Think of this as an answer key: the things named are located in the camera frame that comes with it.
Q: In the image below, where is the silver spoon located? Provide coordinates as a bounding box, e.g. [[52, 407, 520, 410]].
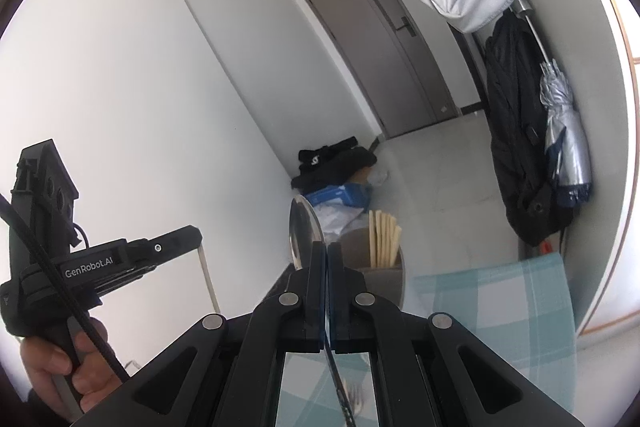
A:
[[288, 195, 361, 427]]

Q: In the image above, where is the person's left hand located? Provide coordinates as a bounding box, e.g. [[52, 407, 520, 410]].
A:
[[20, 332, 122, 425]]

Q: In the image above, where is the white grey utensil holder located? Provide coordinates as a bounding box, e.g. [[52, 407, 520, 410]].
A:
[[338, 228, 405, 308]]

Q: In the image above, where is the teal plaid table mat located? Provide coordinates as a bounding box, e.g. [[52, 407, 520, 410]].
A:
[[276, 254, 576, 426]]

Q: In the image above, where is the wooden chopstick in holder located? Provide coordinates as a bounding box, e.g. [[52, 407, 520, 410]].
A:
[[369, 210, 402, 269]]

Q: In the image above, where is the white plastic parcel bag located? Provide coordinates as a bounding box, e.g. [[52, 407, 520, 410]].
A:
[[314, 202, 369, 244]]

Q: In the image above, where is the blue cardboard box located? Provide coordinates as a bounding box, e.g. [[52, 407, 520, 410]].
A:
[[306, 183, 371, 209]]

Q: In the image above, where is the black clothing pile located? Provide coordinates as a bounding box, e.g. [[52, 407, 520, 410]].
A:
[[291, 136, 378, 195]]

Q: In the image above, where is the silver folded umbrella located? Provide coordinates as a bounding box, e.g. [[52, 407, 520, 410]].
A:
[[512, 0, 593, 208]]

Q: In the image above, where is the grey brown door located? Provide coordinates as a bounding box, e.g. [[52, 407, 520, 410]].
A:
[[306, 0, 459, 138]]

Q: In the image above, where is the black jacket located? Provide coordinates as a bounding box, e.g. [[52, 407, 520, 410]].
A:
[[485, 10, 573, 247]]

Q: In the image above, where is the black cable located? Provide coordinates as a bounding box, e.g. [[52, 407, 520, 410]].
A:
[[0, 193, 130, 381]]

